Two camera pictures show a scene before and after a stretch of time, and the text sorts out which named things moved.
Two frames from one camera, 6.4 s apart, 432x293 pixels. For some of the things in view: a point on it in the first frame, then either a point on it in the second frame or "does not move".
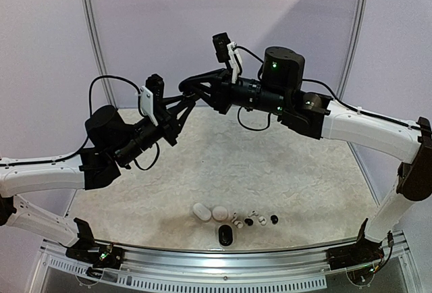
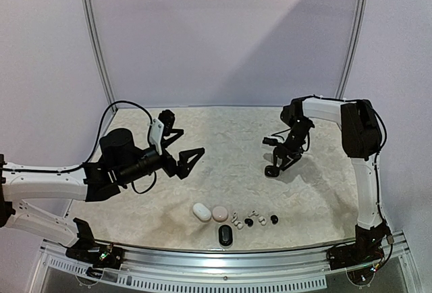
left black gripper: (168, 125) -> (182, 169)
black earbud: (274, 219) does not move
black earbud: (249, 221) does not move
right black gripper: (219, 93) -> (293, 146)
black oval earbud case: (225, 235) does not move
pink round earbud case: (219, 212) does not move
